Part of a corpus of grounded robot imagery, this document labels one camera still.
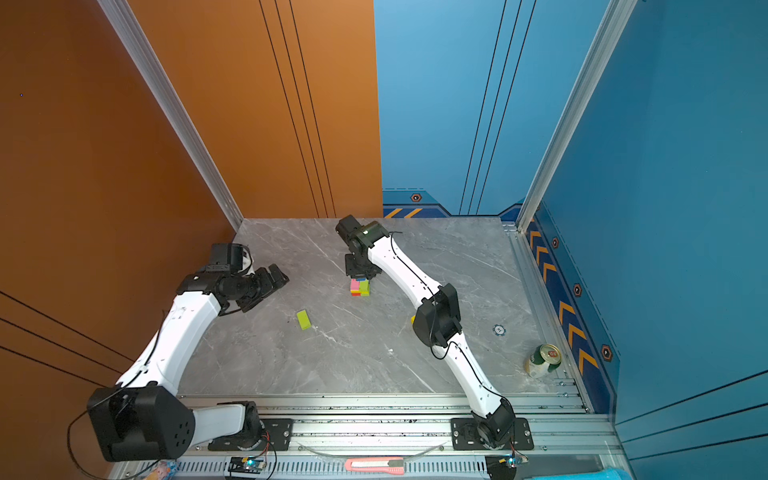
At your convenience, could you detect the green block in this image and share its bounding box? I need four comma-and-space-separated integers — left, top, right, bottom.
297, 310, 312, 331
358, 279, 370, 297

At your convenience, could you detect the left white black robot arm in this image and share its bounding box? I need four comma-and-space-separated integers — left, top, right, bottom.
83, 264, 289, 462

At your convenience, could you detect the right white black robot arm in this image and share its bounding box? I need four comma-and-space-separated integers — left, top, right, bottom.
335, 215, 517, 450

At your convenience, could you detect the green circuit board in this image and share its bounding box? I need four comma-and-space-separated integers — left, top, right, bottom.
227, 456, 268, 477

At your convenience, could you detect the pink utility knife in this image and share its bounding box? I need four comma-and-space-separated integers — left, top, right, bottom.
344, 457, 405, 475

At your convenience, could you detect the colourful snack wrapper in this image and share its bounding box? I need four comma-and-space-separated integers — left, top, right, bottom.
143, 461, 178, 480

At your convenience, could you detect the right small circuit board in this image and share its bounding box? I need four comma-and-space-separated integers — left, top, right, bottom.
499, 456, 529, 469

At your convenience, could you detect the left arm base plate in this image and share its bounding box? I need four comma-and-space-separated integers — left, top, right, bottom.
207, 418, 294, 453

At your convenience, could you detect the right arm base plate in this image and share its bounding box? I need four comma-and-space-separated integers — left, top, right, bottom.
450, 417, 535, 451

